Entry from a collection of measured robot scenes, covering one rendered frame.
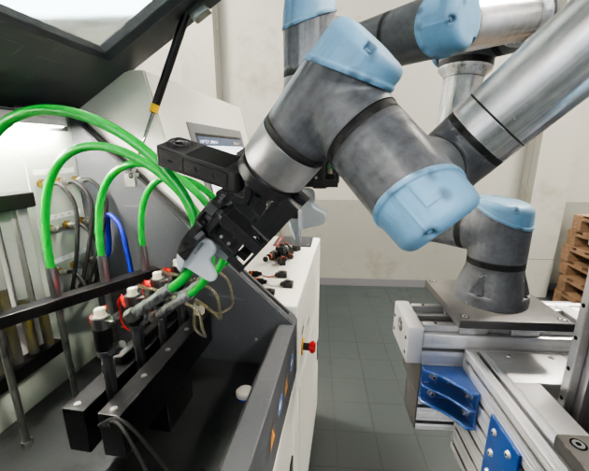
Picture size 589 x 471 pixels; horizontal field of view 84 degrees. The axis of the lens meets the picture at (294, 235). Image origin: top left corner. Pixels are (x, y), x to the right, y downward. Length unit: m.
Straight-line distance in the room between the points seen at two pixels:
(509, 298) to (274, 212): 0.59
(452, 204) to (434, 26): 0.29
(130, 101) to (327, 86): 0.70
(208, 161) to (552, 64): 0.33
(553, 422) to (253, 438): 0.48
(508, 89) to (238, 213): 0.29
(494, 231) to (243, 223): 0.56
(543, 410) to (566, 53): 0.56
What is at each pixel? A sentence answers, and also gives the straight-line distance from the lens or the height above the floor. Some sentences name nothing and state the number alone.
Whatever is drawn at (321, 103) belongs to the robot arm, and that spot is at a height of 1.41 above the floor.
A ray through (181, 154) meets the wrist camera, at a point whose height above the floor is 1.36.
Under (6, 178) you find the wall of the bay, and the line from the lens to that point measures 0.86.
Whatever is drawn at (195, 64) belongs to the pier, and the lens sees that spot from 3.32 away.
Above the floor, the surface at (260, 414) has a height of 0.95.
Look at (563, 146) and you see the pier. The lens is 3.72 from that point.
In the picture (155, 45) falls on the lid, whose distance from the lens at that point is 0.90.
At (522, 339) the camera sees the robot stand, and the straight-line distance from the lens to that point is 0.89.
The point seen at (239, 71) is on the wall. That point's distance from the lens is 3.40.
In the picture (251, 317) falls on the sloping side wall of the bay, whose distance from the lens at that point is 0.86.
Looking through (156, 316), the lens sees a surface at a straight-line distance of 0.65.
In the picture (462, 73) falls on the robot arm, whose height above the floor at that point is 1.53.
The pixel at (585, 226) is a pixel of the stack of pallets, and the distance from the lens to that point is 3.73.
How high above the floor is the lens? 1.37
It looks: 15 degrees down
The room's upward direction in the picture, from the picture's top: straight up
